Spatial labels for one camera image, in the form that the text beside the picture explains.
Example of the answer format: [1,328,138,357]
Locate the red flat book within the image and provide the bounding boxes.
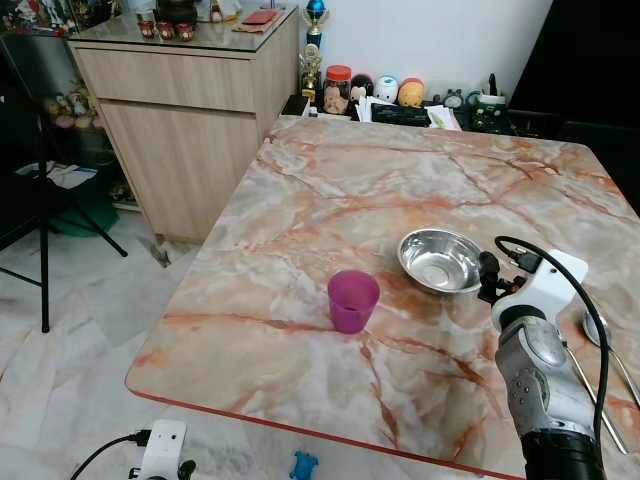
[240,9,279,26]

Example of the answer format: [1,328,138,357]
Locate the orange round figurine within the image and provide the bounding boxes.
[398,78,426,108]

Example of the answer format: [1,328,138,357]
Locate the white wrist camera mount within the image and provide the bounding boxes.
[138,420,189,480]
[490,250,589,327]

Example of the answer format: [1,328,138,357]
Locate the white folded paper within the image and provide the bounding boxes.
[425,104,463,131]

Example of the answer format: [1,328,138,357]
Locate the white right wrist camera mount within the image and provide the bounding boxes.
[490,250,589,327]

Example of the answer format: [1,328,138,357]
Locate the large black furniture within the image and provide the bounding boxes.
[508,0,640,191]

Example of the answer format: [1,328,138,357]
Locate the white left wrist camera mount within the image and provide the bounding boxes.
[138,420,189,480]

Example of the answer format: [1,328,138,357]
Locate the red lidded snack jar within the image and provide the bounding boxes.
[323,65,353,115]

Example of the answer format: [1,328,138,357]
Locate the black keyboard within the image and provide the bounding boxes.
[370,102,433,127]

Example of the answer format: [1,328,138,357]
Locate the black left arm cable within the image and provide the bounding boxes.
[70,430,152,480]

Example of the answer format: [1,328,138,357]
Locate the white round figurine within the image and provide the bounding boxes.
[374,75,400,104]

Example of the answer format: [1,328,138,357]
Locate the blue globe trophy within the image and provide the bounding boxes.
[305,0,329,47]

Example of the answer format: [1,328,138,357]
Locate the stainless steel bowl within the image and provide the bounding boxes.
[397,228,486,296]

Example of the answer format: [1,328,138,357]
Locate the green floor basin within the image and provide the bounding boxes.
[48,195,119,238]

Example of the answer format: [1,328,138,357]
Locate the black tripod stand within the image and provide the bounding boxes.
[0,40,129,334]

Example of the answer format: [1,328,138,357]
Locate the silver spoon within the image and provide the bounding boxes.
[582,310,640,409]

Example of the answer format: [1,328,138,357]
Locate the silver fork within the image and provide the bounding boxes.
[566,345,630,456]

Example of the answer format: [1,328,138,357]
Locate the light wooden cabinet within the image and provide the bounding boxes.
[67,8,301,244]

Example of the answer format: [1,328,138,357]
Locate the purple plastic cup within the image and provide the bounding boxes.
[328,269,381,335]

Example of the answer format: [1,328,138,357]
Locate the small gold trophy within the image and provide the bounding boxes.
[300,44,323,101]

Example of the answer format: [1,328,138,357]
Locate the dark green mug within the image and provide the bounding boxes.
[472,92,509,132]

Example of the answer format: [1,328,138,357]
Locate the black round figurine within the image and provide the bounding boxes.
[350,73,375,101]

